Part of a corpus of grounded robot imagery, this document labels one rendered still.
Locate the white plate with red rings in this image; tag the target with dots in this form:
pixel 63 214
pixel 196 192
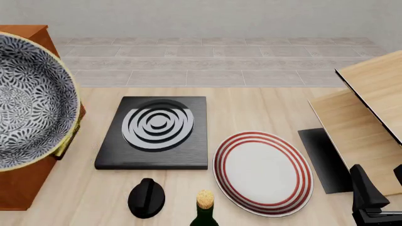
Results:
pixel 260 174

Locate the round black stove knob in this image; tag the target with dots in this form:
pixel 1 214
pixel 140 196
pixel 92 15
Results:
pixel 146 200

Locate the red-brown wooden cabinet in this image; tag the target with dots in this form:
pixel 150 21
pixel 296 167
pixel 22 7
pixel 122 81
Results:
pixel 19 188

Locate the dark green corked bottle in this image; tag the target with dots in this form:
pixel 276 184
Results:
pixel 204 217

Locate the pale wooden box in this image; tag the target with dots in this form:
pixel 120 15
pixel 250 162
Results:
pixel 355 131

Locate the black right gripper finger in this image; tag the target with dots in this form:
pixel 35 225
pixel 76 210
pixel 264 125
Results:
pixel 399 174
pixel 364 190

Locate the blue white patterned bowl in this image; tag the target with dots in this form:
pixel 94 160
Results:
pixel 28 101

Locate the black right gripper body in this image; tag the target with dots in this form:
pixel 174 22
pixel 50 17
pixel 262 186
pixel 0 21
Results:
pixel 377 217

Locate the flat black stove plate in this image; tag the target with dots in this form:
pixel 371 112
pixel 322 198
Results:
pixel 157 157

